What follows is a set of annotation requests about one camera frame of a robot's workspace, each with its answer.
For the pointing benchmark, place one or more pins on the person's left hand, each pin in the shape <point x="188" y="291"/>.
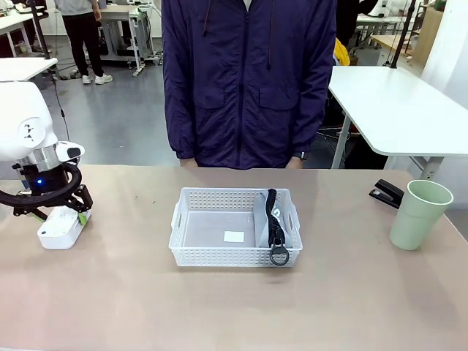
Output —
<point x="293" y="163"/>

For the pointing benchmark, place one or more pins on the small white desk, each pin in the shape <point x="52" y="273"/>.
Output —
<point x="22" y="67"/>

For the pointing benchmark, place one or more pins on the large white desk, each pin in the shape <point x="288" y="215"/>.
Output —
<point x="395" y="106"/>

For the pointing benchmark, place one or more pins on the person in purple jacket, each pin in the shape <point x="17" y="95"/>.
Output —
<point x="248" y="80"/>

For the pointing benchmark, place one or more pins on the yellow jacket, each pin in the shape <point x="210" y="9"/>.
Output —
<point x="342" y="53"/>

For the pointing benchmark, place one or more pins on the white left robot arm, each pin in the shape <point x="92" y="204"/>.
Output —
<point x="22" y="109"/>

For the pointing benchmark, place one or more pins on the black wrist watch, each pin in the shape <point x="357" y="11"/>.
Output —
<point x="302" y="155"/>

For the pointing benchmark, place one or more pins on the person in black trousers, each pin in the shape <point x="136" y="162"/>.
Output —
<point x="84" y="36"/>

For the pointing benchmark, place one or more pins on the light green plastic cup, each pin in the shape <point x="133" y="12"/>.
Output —
<point x="413" y="219"/>

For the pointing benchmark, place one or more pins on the wooden top table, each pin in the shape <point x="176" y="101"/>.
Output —
<point x="393" y="40"/>

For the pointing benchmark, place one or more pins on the white rectangular adapter box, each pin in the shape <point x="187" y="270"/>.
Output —
<point x="58" y="230"/>

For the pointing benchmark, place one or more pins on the person in black top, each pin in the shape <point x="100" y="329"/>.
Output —
<point x="351" y="18"/>

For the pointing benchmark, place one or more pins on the black pole stand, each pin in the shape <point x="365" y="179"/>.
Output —
<point x="40" y="29"/>
<point x="402" y="33"/>

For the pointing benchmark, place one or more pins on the grey pouch with black zipper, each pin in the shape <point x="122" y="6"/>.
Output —
<point x="267" y="226"/>

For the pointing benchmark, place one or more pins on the grey equipment workbench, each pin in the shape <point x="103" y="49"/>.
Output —
<point x="124" y="33"/>

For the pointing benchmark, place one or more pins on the white perforated plastic basket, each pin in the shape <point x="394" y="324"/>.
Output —
<point x="212" y="256"/>

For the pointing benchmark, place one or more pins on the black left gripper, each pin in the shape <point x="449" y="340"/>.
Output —
<point x="44" y="183"/>

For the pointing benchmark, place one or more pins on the person's right hand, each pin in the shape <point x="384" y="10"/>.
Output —
<point x="189" y="163"/>

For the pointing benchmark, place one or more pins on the white paper label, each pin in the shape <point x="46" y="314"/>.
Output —
<point x="234" y="237"/>

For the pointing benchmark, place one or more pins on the black stapler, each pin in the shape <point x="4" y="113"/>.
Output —
<point x="385" y="192"/>

